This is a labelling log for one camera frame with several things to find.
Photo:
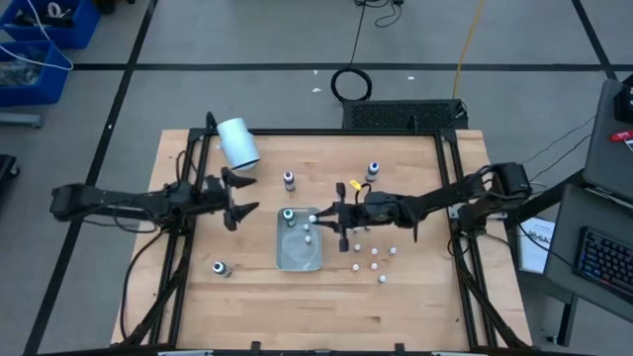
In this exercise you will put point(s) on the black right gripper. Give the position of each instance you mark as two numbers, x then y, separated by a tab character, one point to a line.
353	217

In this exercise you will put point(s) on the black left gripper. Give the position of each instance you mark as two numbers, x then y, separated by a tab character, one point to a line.
217	198

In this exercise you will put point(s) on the small dark food coloring bottle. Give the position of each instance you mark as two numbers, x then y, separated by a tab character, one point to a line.
357	247

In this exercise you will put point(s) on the large green food coloring bottle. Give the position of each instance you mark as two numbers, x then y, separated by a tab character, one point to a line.
288	214

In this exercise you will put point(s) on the large purple food coloring bottle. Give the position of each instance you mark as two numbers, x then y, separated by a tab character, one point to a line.
289	176

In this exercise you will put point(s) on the large blue food coloring bottle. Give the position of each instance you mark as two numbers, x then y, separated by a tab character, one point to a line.
373	166

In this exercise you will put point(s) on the large black food coloring bottle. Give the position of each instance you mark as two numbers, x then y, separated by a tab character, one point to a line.
219	267

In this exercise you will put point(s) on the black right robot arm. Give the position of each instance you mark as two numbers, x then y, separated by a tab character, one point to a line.
445	190

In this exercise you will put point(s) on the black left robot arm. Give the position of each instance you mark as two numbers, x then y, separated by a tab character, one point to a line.
123	200

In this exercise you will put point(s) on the black perforated computer tower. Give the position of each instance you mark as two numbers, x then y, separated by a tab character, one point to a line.
400	115

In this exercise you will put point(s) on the white paper sheet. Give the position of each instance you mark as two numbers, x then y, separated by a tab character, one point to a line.
536	247

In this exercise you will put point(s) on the blue storage bin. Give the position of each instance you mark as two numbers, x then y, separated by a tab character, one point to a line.
44	89
74	34

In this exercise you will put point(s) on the grey metal bar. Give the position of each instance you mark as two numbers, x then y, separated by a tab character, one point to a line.
20	120

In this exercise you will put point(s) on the grey desk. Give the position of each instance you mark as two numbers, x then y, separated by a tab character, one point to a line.
569	237
608	158

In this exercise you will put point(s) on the black keyboard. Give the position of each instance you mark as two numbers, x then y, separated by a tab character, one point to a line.
608	262

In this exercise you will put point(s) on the red tool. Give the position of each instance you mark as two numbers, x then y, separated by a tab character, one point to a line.
620	136

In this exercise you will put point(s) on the black desk device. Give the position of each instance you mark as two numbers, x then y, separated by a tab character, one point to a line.
627	104

